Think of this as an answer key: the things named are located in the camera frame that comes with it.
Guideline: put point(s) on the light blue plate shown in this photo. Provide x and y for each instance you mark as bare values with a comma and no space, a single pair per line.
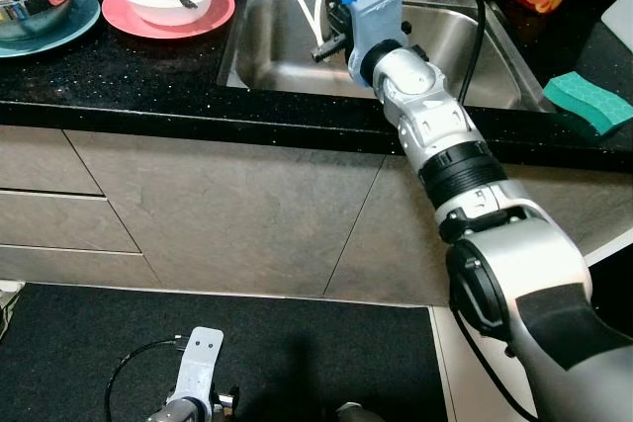
79,32

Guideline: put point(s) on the green sponge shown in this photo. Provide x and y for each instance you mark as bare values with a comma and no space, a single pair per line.
593,106

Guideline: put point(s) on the stainless steel sink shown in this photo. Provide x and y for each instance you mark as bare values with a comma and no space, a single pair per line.
287,61

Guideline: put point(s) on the grey cabinet drawer front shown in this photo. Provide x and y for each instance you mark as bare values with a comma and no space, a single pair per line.
59,269
49,222
40,160

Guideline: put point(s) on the pink plate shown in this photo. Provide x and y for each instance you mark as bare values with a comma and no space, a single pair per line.
124,19

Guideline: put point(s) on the grey cabinet door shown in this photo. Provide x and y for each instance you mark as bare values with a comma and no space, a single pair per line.
396,244
227,214

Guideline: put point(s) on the grey robot foot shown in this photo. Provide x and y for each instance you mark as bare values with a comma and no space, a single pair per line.
356,414

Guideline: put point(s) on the black floor mat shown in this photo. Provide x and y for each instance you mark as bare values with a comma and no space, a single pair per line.
618,294
297,363

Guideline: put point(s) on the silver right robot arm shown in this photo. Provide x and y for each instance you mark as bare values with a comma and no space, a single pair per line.
425,106

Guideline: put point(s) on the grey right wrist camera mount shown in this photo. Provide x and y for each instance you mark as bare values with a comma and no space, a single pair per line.
376,17

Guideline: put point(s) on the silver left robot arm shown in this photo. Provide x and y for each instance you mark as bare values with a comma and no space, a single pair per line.
173,414

